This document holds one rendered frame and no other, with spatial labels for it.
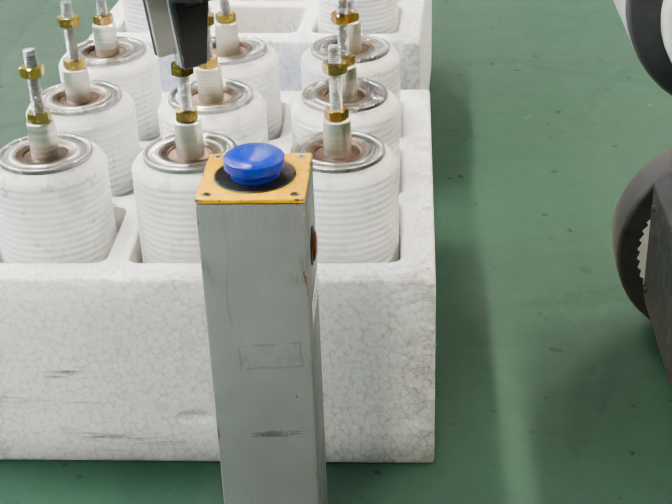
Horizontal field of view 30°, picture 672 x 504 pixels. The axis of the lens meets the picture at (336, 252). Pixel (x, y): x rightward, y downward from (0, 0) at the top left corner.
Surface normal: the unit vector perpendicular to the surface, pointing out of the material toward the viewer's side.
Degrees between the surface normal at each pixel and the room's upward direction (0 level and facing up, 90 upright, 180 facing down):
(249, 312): 90
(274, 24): 90
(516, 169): 0
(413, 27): 0
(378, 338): 90
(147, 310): 90
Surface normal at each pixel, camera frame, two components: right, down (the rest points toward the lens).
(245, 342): -0.05, 0.49
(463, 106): -0.04, -0.87
